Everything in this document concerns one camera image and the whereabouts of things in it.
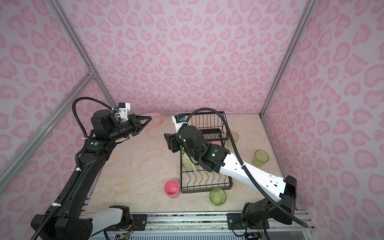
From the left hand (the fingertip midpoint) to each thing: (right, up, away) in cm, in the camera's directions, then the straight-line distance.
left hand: (151, 116), depth 66 cm
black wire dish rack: (+29, -4, +9) cm, 30 cm away
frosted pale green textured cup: (+45, -12, +29) cm, 54 cm away
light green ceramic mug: (+15, -25, +16) cm, 34 cm away
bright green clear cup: (+31, -42, +14) cm, 54 cm away
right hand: (+8, -7, -2) cm, 11 cm away
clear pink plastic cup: (+1, -2, +6) cm, 7 cm away
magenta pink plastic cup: (+6, -38, +16) cm, 42 cm away
